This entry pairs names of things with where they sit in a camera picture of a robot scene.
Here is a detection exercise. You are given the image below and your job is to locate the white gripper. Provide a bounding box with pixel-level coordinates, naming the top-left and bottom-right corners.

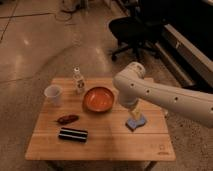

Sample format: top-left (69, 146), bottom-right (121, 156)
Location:
top-left (118, 91), bottom-right (140, 120)

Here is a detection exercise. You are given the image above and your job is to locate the orange ceramic bowl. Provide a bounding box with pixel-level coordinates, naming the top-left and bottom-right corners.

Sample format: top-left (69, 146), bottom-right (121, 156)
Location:
top-left (83, 87), bottom-right (114, 113)

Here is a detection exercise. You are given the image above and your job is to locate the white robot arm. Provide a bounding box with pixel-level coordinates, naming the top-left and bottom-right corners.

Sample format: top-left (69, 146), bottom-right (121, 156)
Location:
top-left (113, 62), bottom-right (213, 128)

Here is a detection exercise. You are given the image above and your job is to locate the blue sponge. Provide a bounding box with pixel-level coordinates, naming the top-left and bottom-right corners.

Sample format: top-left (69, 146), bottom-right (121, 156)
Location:
top-left (125, 116), bottom-right (147, 131)

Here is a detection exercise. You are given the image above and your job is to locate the wooden folding table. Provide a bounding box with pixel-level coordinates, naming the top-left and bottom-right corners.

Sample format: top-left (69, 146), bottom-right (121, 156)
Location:
top-left (25, 78), bottom-right (176, 163)

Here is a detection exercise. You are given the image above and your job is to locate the clear plastic bottle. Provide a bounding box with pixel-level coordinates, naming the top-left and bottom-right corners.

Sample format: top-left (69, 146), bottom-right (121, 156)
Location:
top-left (73, 67), bottom-right (85, 93)

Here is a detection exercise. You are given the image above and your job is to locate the red chili pepper toy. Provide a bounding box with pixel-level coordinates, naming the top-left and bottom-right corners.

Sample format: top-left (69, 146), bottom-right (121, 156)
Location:
top-left (56, 115), bottom-right (79, 125)

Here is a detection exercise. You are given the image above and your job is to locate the black office chair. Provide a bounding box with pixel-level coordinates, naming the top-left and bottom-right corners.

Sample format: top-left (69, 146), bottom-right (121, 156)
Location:
top-left (109, 0), bottom-right (169, 61)

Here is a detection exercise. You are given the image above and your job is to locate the white long desk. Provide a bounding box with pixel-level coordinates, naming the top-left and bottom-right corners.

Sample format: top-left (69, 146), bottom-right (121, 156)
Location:
top-left (162, 24), bottom-right (213, 87)

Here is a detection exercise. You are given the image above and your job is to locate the black white striped box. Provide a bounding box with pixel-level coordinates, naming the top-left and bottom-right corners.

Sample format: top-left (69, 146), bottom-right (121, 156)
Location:
top-left (58, 127), bottom-right (88, 142)

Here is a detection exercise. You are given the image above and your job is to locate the white plastic cup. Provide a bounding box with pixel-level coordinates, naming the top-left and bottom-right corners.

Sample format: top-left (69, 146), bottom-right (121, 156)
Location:
top-left (44, 85), bottom-right (62, 106)

